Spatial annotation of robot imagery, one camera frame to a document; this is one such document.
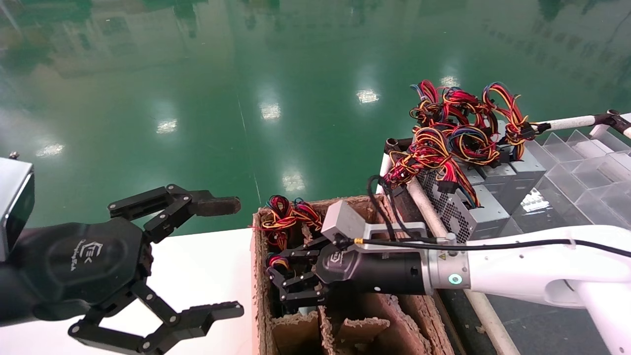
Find clear plastic divider tray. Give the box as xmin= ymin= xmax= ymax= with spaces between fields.
xmin=508 ymin=129 xmax=631 ymax=237

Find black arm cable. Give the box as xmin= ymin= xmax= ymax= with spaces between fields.
xmin=367 ymin=175 xmax=631 ymax=260

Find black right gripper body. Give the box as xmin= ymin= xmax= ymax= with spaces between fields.
xmin=315 ymin=241 xmax=429 ymax=297

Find white padded cart pipe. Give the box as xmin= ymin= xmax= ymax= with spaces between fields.
xmin=532 ymin=115 xmax=598 ymax=131

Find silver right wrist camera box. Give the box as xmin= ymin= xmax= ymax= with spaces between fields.
xmin=320 ymin=199 xmax=427 ymax=250

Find black cart side rail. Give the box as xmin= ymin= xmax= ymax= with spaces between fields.
xmin=388 ymin=187 xmax=493 ymax=355

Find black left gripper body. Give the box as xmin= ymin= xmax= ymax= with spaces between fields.
xmin=0 ymin=218 xmax=153 ymax=327

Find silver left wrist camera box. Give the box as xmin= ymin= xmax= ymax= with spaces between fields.
xmin=0 ymin=157 xmax=35 ymax=262

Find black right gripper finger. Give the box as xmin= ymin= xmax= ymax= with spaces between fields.
xmin=266 ymin=245 xmax=329 ymax=278
xmin=270 ymin=273 xmax=329 ymax=310

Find brown cardboard divider box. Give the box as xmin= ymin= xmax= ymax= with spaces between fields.
xmin=250 ymin=194 xmax=454 ymax=355

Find grey power supply with wires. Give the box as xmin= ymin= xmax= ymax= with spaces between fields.
xmin=446 ymin=125 xmax=518 ymax=198
xmin=409 ymin=80 xmax=496 ymax=131
xmin=265 ymin=251 xmax=321 ymax=317
xmin=253 ymin=195 xmax=297 ymax=253
xmin=482 ymin=81 xmax=547 ymax=213
xmin=294 ymin=197 xmax=326 ymax=235

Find black pipe joint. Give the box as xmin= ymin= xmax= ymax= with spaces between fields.
xmin=594 ymin=109 xmax=631 ymax=133

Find mesh-faced grey power supply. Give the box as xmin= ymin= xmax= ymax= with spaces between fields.
xmin=383 ymin=127 xmax=511 ymax=244

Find short white cart pipe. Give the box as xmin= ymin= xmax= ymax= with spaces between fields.
xmin=376 ymin=152 xmax=393 ymax=194

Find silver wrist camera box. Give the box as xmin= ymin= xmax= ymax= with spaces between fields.
xmin=0 ymin=157 xmax=35 ymax=262
xmin=320 ymin=199 xmax=427 ymax=250

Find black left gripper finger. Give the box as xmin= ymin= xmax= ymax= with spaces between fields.
xmin=107 ymin=183 xmax=243 ymax=245
xmin=68 ymin=281 xmax=245 ymax=355

